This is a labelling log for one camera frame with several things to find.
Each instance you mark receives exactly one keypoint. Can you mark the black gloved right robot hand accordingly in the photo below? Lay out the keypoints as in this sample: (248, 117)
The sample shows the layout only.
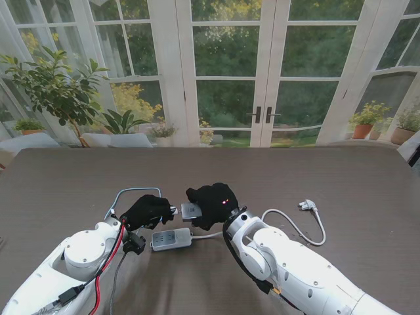
(216, 203)

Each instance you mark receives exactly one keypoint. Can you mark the white board with black edge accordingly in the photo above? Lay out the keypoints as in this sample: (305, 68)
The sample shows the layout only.
(413, 144)

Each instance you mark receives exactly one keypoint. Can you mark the grey USB charger block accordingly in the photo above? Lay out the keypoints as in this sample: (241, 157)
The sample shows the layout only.
(191, 210)

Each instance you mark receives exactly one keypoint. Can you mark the white power strip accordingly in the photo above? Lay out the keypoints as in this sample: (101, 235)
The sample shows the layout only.
(170, 239)

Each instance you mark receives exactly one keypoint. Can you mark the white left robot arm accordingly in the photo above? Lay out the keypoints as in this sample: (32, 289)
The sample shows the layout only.
(82, 252)

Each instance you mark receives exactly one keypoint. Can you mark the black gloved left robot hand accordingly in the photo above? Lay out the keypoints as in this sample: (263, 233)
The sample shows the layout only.
(144, 210)

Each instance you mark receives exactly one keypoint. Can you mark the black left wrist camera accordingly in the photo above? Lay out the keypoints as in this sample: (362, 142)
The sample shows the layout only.
(134, 244)

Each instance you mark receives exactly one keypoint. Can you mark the printed garden window backdrop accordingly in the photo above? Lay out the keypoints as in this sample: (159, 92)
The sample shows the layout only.
(226, 65)

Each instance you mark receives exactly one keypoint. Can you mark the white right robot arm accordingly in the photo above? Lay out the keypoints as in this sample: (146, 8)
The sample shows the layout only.
(295, 269)

